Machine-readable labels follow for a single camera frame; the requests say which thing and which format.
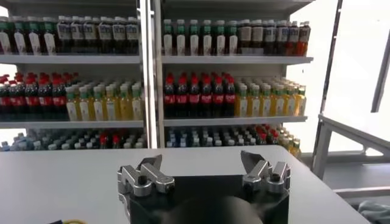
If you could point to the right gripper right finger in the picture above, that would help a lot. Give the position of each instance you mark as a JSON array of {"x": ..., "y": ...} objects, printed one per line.
[{"x": 265, "y": 176}]

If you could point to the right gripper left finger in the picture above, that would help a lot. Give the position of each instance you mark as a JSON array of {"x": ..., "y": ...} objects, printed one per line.
[{"x": 143, "y": 179}]

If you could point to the yellow juice bottle green label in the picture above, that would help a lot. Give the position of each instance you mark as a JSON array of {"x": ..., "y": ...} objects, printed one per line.
[
  {"x": 98, "y": 108},
  {"x": 137, "y": 106},
  {"x": 84, "y": 108},
  {"x": 72, "y": 108},
  {"x": 254, "y": 105},
  {"x": 266, "y": 105},
  {"x": 125, "y": 106},
  {"x": 300, "y": 103},
  {"x": 242, "y": 105},
  {"x": 289, "y": 104},
  {"x": 111, "y": 108},
  {"x": 277, "y": 105}
]

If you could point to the grey white garment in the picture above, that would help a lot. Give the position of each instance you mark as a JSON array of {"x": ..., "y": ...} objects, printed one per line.
[{"x": 376, "y": 213}]

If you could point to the grey metal shelf unit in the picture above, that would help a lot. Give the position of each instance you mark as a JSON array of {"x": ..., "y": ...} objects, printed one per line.
[
  {"x": 228, "y": 60},
  {"x": 76, "y": 59}
]

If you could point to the dark bottle green white label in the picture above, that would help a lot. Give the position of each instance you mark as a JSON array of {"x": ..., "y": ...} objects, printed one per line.
[
  {"x": 220, "y": 42},
  {"x": 194, "y": 42},
  {"x": 233, "y": 42},
  {"x": 207, "y": 42},
  {"x": 181, "y": 42},
  {"x": 34, "y": 41},
  {"x": 19, "y": 41},
  {"x": 4, "y": 41},
  {"x": 49, "y": 41},
  {"x": 168, "y": 42}
]

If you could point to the black slanted pole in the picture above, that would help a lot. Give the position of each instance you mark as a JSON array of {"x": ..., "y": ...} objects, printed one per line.
[{"x": 332, "y": 51}]

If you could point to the dark bottle tan label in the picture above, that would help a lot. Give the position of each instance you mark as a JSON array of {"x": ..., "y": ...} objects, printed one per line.
[
  {"x": 244, "y": 35},
  {"x": 257, "y": 35}
]

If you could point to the red drink bottle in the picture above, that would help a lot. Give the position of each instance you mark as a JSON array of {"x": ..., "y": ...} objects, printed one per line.
[{"x": 303, "y": 38}]

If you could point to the grey metal frame rack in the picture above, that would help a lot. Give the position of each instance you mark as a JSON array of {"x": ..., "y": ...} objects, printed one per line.
[{"x": 323, "y": 146}]

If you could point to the dark window frame bar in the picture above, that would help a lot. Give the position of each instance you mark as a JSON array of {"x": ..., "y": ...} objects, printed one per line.
[{"x": 381, "y": 76}]

